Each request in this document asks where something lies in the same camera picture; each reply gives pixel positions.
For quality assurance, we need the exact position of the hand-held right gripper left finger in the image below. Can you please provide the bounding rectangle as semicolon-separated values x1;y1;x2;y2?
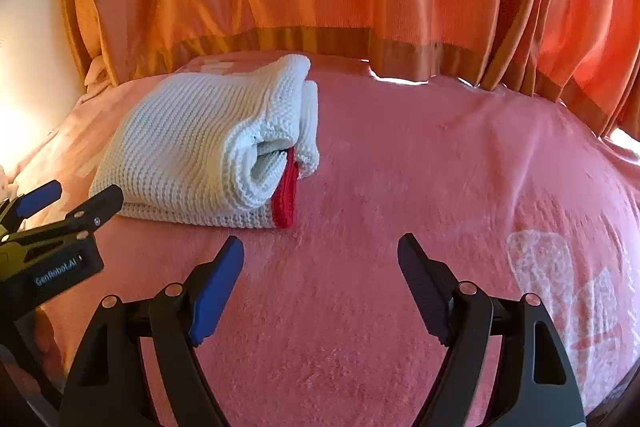
59;236;245;427

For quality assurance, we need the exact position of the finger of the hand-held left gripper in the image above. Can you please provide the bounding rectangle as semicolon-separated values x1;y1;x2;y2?
20;184;125;239
0;180;63;233

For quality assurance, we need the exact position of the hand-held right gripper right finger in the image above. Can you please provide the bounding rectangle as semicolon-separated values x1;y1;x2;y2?
397;233;587;427

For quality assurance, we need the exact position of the white red black knitted sweater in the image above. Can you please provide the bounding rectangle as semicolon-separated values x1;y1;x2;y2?
90;54;321;229

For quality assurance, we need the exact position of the person's left hand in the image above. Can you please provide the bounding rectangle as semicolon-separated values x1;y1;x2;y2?
27;307;58;355

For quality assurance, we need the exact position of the pink patterned blanket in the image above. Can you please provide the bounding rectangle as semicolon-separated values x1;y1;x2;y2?
0;52;640;427

